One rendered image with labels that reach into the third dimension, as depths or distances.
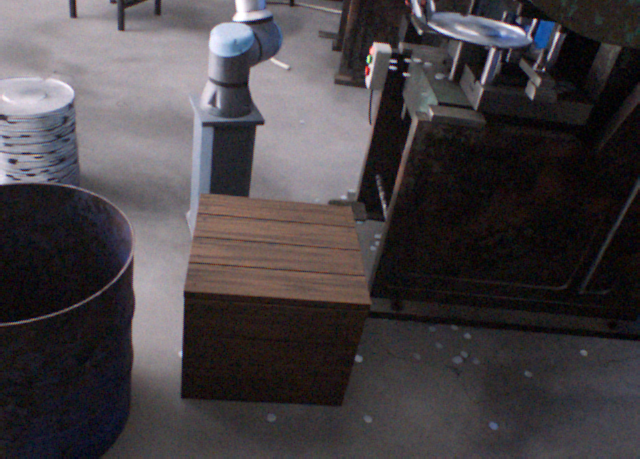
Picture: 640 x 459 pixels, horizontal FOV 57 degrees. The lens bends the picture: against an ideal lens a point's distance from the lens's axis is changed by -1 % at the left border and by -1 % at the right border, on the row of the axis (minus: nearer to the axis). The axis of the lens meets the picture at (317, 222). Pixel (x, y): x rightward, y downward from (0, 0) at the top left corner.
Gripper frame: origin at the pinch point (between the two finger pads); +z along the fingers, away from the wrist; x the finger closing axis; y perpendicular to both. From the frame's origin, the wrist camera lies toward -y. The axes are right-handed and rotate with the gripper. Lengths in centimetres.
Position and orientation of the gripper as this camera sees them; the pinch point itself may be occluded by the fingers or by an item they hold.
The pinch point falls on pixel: (425, 18)
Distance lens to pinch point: 170.3
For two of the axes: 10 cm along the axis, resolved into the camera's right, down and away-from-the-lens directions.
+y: 0.7, 5.8, -8.1
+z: 2.8, 7.7, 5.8
